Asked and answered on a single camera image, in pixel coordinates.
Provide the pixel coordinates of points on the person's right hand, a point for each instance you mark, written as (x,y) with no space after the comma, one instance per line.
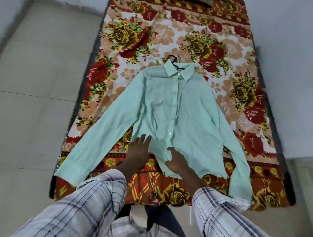
(178,162)

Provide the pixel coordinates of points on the person's left hand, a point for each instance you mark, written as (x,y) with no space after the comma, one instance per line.
(137,153)

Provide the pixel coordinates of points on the person's left fingers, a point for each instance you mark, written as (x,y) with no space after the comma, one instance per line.
(141,141)

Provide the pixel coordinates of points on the person's right thumb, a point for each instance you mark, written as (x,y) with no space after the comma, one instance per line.
(169,163)

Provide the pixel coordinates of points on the light green button-up shirt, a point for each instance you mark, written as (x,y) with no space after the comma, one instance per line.
(178,109)

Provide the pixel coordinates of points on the person's left forearm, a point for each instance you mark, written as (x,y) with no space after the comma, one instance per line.
(97,195)

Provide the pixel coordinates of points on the person's right forearm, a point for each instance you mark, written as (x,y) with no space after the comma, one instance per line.
(215,212)

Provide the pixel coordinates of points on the person's dark trousers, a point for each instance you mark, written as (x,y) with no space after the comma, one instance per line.
(159,219)

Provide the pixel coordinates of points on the person's plaid shirt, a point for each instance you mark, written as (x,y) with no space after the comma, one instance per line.
(132,228)

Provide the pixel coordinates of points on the dark mattress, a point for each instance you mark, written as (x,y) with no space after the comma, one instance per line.
(83,90)

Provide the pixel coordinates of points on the black clothes hanger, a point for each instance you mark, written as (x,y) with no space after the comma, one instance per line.
(178,66)

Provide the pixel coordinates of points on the floral red and cream bedsheet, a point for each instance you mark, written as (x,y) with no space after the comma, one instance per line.
(161,36)

